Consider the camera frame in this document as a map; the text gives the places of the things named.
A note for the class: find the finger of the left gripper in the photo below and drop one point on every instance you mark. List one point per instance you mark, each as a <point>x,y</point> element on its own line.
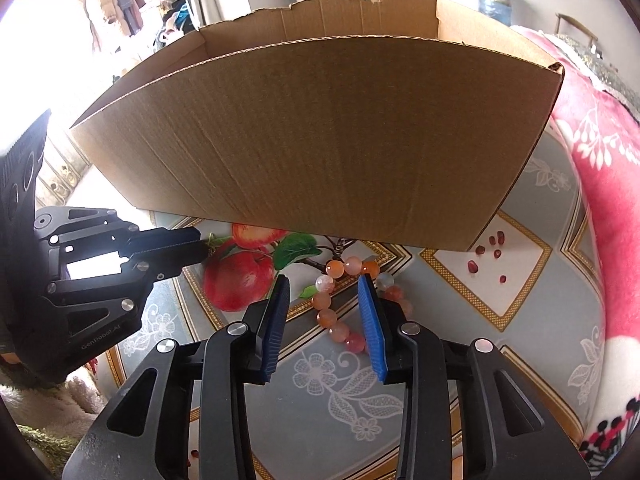
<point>188,240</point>
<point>165,262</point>

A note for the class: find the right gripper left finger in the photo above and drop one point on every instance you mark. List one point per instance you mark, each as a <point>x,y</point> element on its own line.
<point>143,432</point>

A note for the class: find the green fuzzy sleeve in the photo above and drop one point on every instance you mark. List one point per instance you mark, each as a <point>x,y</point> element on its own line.
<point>51,418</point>

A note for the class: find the patterned fruit table mat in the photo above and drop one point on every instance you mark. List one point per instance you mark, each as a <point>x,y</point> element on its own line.
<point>409,363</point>

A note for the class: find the hanging clothes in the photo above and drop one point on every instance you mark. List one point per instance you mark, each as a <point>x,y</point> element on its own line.
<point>114,23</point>

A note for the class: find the brown cardboard box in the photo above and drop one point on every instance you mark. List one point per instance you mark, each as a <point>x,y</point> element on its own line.
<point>401,121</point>

